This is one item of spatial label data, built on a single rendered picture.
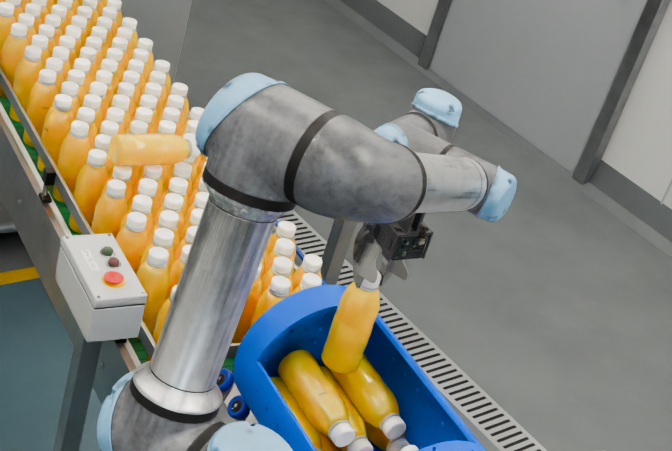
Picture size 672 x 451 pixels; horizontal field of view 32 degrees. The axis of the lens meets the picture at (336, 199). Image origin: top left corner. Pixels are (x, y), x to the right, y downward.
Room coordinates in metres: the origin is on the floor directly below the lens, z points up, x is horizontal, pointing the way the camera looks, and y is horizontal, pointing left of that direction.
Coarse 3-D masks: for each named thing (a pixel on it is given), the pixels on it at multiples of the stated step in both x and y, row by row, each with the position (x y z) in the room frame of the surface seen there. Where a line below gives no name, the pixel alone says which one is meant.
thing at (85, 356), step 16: (80, 336) 1.77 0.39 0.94; (80, 352) 1.76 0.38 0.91; (96, 352) 1.78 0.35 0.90; (80, 368) 1.76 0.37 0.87; (80, 384) 1.77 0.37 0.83; (64, 400) 1.78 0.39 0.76; (80, 400) 1.77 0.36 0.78; (64, 416) 1.77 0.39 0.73; (80, 416) 1.78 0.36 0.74; (64, 432) 1.76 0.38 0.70; (80, 432) 1.78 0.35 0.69; (64, 448) 1.76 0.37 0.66
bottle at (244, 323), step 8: (256, 280) 1.94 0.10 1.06; (256, 288) 1.93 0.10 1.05; (248, 296) 1.92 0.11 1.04; (256, 296) 1.93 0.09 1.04; (248, 304) 1.92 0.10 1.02; (248, 312) 1.92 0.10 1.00; (240, 320) 1.92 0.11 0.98; (248, 320) 1.93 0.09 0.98; (240, 328) 1.92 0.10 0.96; (248, 328) 1.93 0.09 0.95; (240, 336) 1.92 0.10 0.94
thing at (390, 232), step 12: (420, 216) 1.60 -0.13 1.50; (372, 228) 1.63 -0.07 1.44; (384, 228) 1.61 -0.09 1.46; (396, 228) 1.60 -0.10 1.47; (408, 228) 1.59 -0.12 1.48; (420, 228) 1.61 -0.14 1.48; (384, 240) 1.62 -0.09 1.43; (396, 240) 1.58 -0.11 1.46; (408, 240) 1.60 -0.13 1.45; (420, 240) 1.61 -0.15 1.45; (384, 252) 1.60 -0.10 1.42; (396, 252) 1.59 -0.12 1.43; (408, 252) 1.60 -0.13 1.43; (420, 252) 1.62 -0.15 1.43
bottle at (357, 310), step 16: (352, 288) 1.65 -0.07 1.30; (368, 288) 1.65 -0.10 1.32; (352, 304) 1.63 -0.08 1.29; (368, 304) 1.63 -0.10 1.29; (336, 320) 1.64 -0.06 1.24; (352, 320) 1.63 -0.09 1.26; (368, 320) 1.63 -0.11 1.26; (336, 336) 1.63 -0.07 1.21; (352, 336) 1.63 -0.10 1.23; (368, 336) 1.65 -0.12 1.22; (336, 352) 1.63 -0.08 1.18; (352, 352) 1.63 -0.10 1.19; (336, 368) 1.63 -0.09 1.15; (352, 368) 1.64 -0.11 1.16
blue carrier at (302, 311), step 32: (320, 288) 1.73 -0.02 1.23; (256, 320) 1.67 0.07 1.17; (288, 320) 1.65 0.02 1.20; (320, 320) 1.74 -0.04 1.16; (256, 352) 1.62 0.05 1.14; (288, 352) 1.72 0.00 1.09; (320, 352) 1.76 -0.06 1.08; (384, 352) 1.77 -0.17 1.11; (256, 384) 1.59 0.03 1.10; (416, 384) 1.68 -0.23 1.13; (256, 416) 1.59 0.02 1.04; (288, 416) 1.51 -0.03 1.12; (416, 416) 1.67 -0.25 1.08; (448, 416) 1.59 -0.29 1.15; (448, 448) 1.41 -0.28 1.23; (480, 448) 1.46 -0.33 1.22
